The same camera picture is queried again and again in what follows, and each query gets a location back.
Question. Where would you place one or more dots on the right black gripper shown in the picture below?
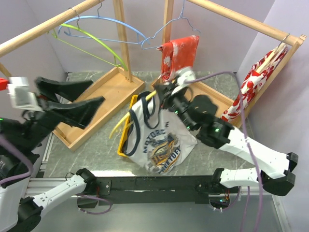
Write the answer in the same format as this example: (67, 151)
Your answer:
(165, 91)

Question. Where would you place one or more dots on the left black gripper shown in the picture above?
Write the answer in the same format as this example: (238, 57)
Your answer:
(80, 112)

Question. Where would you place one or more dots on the white graphic tank top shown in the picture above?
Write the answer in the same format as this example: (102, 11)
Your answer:
(157, 138)

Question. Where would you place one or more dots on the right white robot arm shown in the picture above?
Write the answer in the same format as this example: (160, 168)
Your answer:
(272, 171)

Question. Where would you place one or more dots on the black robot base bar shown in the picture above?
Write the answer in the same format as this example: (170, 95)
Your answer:
(157, 189)

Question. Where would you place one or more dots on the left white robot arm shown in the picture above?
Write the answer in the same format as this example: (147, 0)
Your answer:
(17, 143)

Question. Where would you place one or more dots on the blue plastic hanger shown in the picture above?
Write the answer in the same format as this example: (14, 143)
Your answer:
(75, 22)

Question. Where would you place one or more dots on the green hanger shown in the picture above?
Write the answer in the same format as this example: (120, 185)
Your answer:
(118, 62)

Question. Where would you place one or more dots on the wooden hanger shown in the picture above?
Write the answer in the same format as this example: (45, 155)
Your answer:
(266, 62)

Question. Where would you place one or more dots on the orange tie-dye garment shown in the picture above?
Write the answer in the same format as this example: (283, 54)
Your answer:
(177, 54)

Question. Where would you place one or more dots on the yellow plastic bin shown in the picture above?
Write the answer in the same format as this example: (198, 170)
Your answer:
(126, 126)

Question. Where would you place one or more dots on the red floral white garment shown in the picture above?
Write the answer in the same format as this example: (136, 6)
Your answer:
(252, 84)

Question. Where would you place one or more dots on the right wooden clothes rack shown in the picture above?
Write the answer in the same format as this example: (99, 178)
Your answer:
(218, 98)

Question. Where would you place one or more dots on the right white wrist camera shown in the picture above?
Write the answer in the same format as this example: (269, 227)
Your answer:
(184, 76)

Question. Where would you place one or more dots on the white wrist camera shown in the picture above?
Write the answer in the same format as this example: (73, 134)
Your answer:
(20, 95)
(184, 76)

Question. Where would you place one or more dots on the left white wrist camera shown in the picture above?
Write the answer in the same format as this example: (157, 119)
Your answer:
(20, 95)

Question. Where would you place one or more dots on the blue wire hanger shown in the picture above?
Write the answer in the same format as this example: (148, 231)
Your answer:
(172, 28)

